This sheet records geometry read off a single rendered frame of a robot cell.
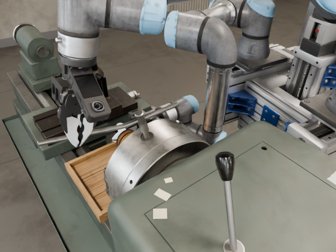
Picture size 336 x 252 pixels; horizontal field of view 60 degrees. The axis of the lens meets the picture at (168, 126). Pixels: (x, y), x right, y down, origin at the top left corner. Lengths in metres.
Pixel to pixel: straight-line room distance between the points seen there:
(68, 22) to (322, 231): 0.58
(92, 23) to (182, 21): 0.44
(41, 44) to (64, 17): 1.15
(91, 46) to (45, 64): 1.19
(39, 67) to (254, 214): 1.43
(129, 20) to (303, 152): 0.49
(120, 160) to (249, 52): 0.81
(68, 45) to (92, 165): 0.71
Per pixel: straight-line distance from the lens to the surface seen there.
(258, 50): 1.34
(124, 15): 0.56
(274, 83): 1.39
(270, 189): 0.64
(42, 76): 1.78
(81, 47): 0.57
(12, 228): 2.28
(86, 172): 1.18
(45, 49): 1.70
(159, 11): 0.56
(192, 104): 1.11
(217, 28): 0.93
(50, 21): 4.89
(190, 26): 0.94
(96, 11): 0.55
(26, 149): 1.93
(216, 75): 0.97
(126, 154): 0.76
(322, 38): 1.22
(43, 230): 2.19
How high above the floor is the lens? 1.73
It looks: 39 degrees down
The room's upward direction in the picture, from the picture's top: straight up
